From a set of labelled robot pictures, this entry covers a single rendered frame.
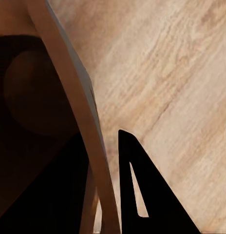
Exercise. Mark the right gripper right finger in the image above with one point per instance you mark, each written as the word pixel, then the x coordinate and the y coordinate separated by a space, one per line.
pixel 166 214

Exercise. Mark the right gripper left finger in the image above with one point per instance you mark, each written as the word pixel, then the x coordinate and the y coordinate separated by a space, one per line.
pixel 53 202

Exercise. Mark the trash can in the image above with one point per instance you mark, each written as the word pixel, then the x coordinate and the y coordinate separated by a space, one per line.
pixel 46 97

